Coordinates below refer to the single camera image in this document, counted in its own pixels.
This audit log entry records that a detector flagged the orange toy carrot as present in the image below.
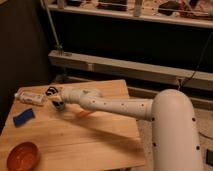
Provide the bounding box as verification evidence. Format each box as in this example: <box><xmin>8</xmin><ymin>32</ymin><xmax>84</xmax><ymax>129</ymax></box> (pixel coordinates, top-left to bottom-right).
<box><xmin>76</xmin><ymin>110</ymin><xmax>92</xmax><ymax>118</ymax></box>

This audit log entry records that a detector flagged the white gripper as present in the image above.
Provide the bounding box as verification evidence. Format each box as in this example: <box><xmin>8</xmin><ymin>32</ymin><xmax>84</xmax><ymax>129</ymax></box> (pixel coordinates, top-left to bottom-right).
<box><xmin>45</xmin><ymin>86</ymin><xmax>65</xmax><ymax>111</ymax></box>

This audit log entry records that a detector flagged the upper wooden shelf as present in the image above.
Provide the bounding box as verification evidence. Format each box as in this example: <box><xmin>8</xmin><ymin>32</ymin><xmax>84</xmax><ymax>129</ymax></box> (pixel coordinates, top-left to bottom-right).
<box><xmin>40</xmin><ymin>0</ymin><xmax>213</xmax><ymax>29</ymax></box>

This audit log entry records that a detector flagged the lower wooden beam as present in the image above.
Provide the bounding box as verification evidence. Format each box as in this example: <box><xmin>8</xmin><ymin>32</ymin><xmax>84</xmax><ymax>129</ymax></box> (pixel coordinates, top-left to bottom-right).
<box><xmin>48</xmin><ymin>49</ymin><xmax>213</xmax><ymax>93</ymax></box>

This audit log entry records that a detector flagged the blue eraser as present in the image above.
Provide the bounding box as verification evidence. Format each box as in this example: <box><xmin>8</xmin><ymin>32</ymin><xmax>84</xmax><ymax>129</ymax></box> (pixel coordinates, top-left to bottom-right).
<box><xmin>13</xmin><ymin>108</ymin><xmax>35</xmax><ymax>127</ymax></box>

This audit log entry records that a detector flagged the black cable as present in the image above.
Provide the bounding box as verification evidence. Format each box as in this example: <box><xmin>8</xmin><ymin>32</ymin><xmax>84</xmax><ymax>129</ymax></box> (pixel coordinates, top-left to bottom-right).
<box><xmin>173</xmin><ymin>31</ymin><xmax>213</xmax><ymax>141</ymax></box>

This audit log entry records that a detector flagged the wooden table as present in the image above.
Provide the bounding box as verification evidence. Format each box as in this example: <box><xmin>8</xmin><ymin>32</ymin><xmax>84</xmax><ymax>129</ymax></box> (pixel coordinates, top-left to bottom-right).
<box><xmin>0</xmin><ymin>79</ymin><xmax>148</xmax><ymax>171</ymax></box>

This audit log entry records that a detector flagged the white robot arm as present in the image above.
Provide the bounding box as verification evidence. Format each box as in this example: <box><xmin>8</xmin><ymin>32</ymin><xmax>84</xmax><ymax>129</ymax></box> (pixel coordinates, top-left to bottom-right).
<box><xmin>45</xmin><ymin>87</ymin><xmax>204</xmax><ymax>171</ymax></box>

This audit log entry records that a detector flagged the metal rod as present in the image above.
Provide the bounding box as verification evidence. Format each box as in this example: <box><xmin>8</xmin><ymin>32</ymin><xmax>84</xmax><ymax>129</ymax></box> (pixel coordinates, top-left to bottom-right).
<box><xmin>43</xmin><ymin>0</ymin><xmax>63</xmax><ymax>53</ymax></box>

